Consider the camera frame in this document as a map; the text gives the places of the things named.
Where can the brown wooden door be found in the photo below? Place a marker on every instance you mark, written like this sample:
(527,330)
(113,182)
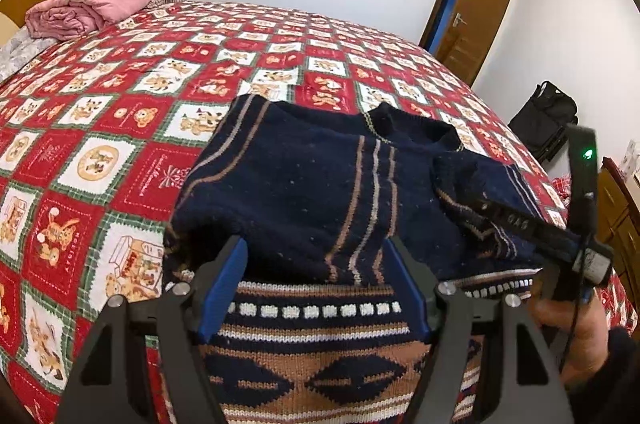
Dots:
(480,9)

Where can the black luggage bag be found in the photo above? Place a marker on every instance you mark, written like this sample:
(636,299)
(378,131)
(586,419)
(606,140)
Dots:
(545,119)

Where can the person's right hand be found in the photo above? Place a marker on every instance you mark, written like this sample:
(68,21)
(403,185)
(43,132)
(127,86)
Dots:
(575,339)

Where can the navy patterned knit sweater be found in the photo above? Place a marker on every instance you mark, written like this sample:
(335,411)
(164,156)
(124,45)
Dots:
(300,184)

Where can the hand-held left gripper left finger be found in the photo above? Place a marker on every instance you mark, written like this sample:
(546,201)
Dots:
(225,289)

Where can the pink folded quilt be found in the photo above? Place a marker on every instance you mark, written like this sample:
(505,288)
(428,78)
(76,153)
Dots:
(85,6)

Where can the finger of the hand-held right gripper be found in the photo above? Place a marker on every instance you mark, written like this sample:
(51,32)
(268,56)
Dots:
(525,221)

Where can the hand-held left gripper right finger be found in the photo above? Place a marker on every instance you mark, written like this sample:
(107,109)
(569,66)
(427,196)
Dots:
(424,304)

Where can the red bear-print blanket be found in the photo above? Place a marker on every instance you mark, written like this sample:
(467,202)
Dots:
(125,114)

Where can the grey floral bed sheet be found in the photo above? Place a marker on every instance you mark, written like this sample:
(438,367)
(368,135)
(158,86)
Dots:
(20,54)

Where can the person's right forearm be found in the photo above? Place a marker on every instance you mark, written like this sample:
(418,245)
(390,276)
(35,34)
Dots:
(617,379)

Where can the wooden cabinet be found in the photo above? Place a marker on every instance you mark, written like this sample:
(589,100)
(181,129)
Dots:
(620,214)

